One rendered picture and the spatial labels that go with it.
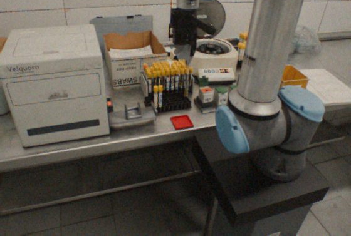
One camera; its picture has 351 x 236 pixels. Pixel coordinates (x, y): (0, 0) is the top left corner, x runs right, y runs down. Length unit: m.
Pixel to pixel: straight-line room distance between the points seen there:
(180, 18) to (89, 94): 0.38
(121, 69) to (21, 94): 0.45
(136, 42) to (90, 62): 0.65
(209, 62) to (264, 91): 0.73
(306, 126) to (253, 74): 0.21
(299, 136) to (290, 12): 0.31
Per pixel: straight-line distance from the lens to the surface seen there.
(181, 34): 0.96
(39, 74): 0.85
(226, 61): 1.31
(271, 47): 0.55
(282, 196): 0.79
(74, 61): 0.83
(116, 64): 1.18
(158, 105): 1.07
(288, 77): 1.40
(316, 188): 0.85
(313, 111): 0.70
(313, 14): 2.04
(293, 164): 0.80
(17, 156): 0.99
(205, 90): 1.09
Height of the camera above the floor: 1.51
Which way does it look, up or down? 34 degrees down
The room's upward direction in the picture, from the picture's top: 3 degrees clockwise
